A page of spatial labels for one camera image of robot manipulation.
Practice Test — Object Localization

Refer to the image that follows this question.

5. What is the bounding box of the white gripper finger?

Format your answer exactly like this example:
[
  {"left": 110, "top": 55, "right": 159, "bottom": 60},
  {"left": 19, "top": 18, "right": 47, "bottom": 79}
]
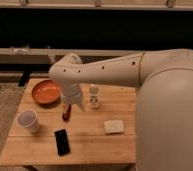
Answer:
[{"left": 77, "top": 103, "right": 85, "bottom": 112}]

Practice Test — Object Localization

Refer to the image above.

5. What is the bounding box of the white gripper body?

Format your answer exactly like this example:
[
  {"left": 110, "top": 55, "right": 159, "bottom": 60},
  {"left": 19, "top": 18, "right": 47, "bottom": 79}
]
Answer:
[{"left": 61, "top": 84, "right": 83, "bottom": 104}]

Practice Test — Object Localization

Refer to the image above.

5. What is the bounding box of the black eraser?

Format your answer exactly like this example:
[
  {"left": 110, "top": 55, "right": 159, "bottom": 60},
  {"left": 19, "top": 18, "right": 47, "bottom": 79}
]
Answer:
[{"left": 54, "top": 129, "right": 70, "bottom": 156}]

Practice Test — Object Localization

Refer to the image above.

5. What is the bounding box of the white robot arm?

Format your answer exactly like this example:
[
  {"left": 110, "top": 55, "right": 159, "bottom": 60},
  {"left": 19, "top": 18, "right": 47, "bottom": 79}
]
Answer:
[{"left": 49, "top": 49, "right": 193, "bottom": 171}]

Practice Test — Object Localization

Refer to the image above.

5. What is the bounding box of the white small bottle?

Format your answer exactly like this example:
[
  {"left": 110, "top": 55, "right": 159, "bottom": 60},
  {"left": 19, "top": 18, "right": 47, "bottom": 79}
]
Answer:
[{"left": 89, "top": 84, "right": 99, "bottom": 109}]

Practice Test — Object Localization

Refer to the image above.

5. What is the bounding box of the orange bowl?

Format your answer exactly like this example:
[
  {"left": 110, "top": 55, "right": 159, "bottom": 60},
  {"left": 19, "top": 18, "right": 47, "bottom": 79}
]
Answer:
[{"left": 31, "top": 80, "right": 60, "bottom": 105}]

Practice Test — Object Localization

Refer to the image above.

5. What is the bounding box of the wooden table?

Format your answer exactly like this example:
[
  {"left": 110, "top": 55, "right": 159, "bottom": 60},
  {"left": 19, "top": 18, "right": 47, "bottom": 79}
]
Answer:
[{"left": 0, "top": 78, "right": 136, "bottom": 166}]

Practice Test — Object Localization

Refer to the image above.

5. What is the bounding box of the white paper cup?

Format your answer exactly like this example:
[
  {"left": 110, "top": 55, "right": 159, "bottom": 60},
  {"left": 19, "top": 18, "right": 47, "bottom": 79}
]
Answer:
[{"left": 17, "top": 109, "right": 39, "bottom": 134}]

